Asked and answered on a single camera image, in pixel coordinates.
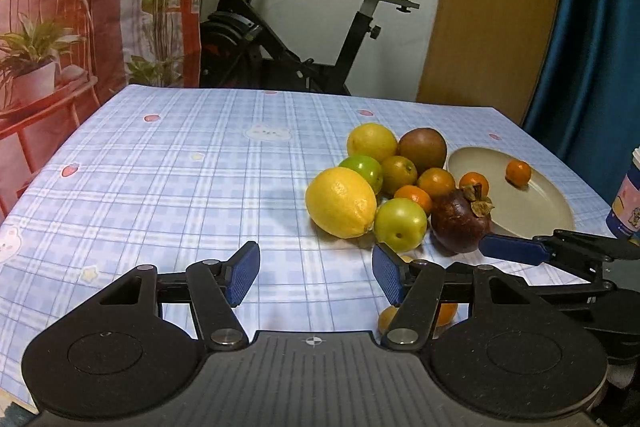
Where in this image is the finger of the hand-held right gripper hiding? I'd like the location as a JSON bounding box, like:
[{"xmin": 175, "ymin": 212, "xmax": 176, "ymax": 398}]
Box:
[
  {"xmin": 447, "ymin": 263, "xmax": 618, "ymax": 308},
  {"xmin": 478, "ymin": 229, "xmax": 640, "ymax": 278}
]

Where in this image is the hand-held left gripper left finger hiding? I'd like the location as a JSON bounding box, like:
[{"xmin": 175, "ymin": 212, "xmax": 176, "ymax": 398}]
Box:
[{"xmin": 75, "ymin": 241, "xmax": 261, "ymax": 351}]

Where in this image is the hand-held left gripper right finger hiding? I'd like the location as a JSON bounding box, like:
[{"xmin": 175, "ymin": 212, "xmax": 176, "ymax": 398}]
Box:
[{"xmin": 371, "ymin": 243, "xmax": 556, "ymax": 351}]

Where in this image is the beige round plate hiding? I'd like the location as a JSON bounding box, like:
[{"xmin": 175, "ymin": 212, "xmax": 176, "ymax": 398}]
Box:
[{"xmin": 446, "ymin": 147, "xmax": 576, "ymax": 240}]

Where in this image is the small orange mandarin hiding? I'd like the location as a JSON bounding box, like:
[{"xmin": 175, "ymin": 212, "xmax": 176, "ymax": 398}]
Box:
[
  {"xmin": 505, "ymin": 159, "xmax": 532, "ymax": 186},
  {"xmin": 393, "ymin": 185, "xmax": 433, "ymax": 215},
  {"xmin": 377, "ymin": 256, "xmax": 459, "ymax": 338},
  {"xmin": 416, "ymin": 167, "xmax": 457, "ymax": 200},
  {"xmin": 458, "ymin": 172, "xmax": 490, "ymax": 198}
]

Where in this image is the dark purple mangosteen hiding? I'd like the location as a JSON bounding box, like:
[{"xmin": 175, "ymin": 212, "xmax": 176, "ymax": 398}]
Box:
[{"xmin": 430, "ymin": 183, "xmax": 496, "ymax": 254}]

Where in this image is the smooth oval yellow lemon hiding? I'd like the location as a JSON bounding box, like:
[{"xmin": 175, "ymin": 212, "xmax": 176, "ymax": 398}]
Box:
[{"xmin": 305, "ymin": 167, "xmax": 378, "ymax": 239}]

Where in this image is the yellowish green-tinged orange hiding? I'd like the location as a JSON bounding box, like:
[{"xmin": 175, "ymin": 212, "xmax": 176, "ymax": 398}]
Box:
[{"xmin": 381, "ymin": 155, "xmax": 418, "ymax": 198}]

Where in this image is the brown round fruit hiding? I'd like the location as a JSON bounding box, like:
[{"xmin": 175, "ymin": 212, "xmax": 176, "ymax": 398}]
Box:
[{"xmin": 397, "ymin": 127, "xmax": 447, "ymax": 175}]

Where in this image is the round dimpled yellow citrus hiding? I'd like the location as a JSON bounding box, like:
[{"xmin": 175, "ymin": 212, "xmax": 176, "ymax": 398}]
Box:
[{"xmin": 346, "ymin": 123, "xmax": 399, "ymax": 164}]

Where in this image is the printed paper cup white lid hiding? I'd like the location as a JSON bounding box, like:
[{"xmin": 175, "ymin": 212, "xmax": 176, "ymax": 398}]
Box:
[{"xmin": 606, "ymin": 147, "xmax": 640, "ymax": 240}]

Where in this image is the blue plaid tablecloth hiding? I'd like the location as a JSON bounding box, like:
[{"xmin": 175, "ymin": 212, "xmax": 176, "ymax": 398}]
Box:
[{"xmin": 0, "ymin": 84, "xmax": 640, "ymax": 413}]

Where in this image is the black exercise bike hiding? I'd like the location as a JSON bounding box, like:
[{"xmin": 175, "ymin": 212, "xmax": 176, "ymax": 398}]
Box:
[{"xmin": 200, "ymin": 0, "xmax": 425, "ymax": 96}]

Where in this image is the dark blue curtain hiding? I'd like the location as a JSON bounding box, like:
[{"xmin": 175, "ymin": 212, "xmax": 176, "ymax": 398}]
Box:
[{"xmin": 520, "ymin": 0, "xmax": 640, "ymax": 208}]

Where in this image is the brown wooden board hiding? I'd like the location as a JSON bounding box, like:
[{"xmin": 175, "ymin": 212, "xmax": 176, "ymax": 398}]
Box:
[{"xmin": 416, "ymin": 0, "xmax": 568, "ymax": 128}]

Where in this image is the pink printed backdrop cloth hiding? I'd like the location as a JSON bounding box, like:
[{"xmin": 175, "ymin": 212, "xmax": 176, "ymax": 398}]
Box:
[{"xmin": 0, "ymin": 0, "xmax": 207, "ymax": 228}]

